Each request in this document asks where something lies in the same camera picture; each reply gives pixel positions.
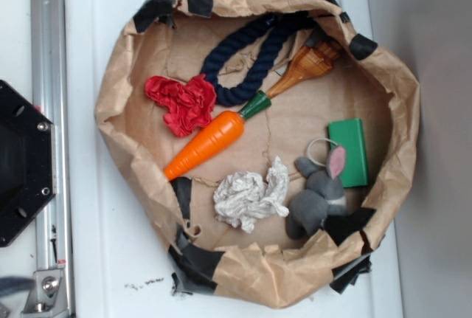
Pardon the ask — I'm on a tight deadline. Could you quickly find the crumpled white paper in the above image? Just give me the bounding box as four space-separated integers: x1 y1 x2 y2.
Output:
213 156 290 234

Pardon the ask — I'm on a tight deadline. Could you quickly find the brown paper bag bin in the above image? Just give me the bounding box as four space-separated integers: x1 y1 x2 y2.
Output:
95 0 420 308

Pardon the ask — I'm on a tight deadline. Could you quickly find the aluminium extrusion rail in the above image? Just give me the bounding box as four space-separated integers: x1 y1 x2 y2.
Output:
21 0 75 317

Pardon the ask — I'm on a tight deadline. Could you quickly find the amber plastic seashell toy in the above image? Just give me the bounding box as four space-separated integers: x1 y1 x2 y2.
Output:
266 40 343 99

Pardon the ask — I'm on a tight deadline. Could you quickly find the white tray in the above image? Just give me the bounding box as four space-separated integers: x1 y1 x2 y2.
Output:
65 0 403 317

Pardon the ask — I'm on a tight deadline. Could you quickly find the grey plush bunny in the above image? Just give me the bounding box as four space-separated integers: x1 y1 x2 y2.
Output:
285 144 349 240

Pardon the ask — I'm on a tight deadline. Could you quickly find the orange plastic toy carrot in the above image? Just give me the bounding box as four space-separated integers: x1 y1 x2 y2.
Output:
164 91 271 181

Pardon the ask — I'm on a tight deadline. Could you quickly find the green wooden block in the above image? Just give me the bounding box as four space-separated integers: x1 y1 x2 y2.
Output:
328 118 369 188

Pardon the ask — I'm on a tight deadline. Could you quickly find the navy blue rope ring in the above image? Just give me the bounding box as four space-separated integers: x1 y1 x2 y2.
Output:
199 13 318 106

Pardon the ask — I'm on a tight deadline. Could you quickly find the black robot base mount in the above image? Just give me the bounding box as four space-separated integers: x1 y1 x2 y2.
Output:
1 80 55 248

